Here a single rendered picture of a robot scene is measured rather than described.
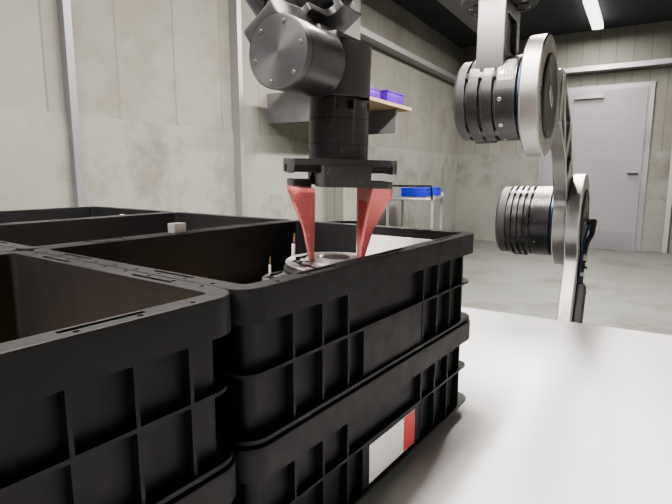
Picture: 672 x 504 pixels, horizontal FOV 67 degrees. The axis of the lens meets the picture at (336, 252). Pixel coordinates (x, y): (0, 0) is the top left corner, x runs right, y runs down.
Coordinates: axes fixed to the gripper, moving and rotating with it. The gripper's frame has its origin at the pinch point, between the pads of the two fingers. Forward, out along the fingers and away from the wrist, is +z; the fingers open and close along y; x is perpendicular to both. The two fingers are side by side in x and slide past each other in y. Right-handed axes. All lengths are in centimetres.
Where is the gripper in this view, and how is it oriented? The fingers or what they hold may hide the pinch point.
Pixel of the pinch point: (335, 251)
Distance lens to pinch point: 50.4
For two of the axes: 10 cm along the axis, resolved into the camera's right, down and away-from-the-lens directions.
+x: -1.7, -1.8, 9.7
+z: -0.2, 9.8, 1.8
